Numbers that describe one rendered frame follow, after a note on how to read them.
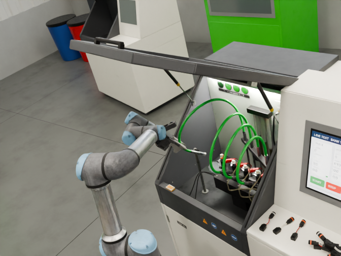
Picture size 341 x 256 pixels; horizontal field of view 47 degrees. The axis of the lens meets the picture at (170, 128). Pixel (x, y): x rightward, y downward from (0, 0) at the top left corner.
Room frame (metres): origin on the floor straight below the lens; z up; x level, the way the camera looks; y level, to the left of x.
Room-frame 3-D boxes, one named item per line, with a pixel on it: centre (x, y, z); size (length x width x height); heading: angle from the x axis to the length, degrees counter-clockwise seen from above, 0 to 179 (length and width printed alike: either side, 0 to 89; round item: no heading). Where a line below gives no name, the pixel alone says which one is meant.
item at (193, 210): (1.63, -0.04, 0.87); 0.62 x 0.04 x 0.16; 34
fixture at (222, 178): (1.66, -0.30, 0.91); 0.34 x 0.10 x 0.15; 34
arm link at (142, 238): (1.31, 0.26, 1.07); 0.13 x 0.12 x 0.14; 67
